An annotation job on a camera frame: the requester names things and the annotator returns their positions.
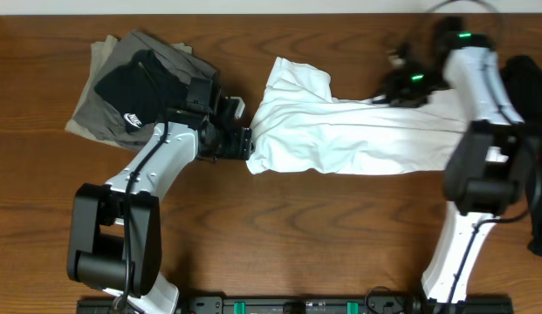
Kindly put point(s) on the folded beige garment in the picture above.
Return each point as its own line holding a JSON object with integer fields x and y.
{"x": 97, "y": 120}

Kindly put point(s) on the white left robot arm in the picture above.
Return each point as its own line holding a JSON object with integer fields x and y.
{"x": 115, "y": 237}

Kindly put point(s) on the folded black Nike garment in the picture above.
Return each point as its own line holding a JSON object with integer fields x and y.
{"x": 141, "y": 90}

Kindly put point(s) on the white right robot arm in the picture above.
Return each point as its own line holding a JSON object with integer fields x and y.
{"x": 489, "y": 168}

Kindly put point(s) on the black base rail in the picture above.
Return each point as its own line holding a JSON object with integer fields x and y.
{"x": 377, "y": 301}

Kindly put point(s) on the folded grey garment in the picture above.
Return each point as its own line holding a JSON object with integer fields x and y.
{"x": 134, "y": 83}

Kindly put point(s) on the white t-shirt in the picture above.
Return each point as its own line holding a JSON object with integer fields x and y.
{"x": 300, "y": 126}

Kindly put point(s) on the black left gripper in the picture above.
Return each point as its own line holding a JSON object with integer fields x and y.
{"x": 242, "y": 145}

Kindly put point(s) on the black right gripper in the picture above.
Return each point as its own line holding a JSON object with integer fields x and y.
{"x": 393, "y": 92}

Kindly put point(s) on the black crumpled garment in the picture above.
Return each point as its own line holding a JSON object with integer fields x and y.
{"x": 522, "y": 79}

